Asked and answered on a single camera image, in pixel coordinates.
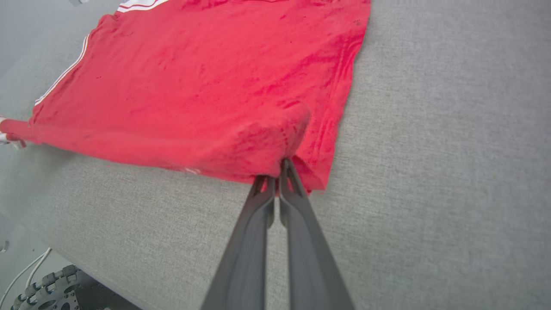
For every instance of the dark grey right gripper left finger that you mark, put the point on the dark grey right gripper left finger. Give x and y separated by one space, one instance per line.
247 258

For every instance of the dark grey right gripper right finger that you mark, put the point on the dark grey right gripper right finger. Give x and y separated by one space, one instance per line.
310 258

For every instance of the red garment with white stripes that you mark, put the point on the red garment with white stripes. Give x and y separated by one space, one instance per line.
206 86

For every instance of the black robot base omni wheel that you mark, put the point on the black robot base omni wheel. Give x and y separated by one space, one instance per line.
64 292

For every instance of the grey fabric sofa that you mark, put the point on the grey fabric sofa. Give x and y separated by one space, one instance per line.
430 172

